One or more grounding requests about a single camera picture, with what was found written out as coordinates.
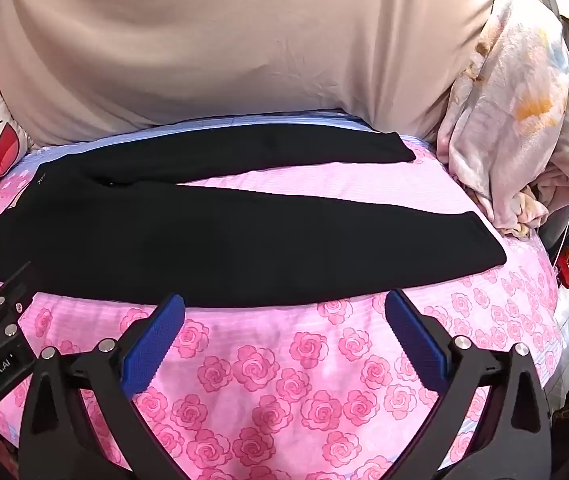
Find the black pants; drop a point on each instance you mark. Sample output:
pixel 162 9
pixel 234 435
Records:
pixel 214 240

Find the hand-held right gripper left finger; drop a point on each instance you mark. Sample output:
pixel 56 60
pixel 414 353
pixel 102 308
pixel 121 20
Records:
pixel 157 342

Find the pink rose bedsheet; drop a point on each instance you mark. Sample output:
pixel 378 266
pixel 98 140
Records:
pixel 289 360

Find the pale floral blanket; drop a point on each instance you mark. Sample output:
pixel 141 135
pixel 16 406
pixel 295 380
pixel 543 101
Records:
pixel 519 125

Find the beige padded headboard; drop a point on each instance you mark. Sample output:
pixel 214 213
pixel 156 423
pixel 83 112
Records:
pixel 214 50

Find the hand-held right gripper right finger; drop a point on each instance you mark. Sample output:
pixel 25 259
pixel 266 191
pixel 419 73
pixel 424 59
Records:
pixel 414 340

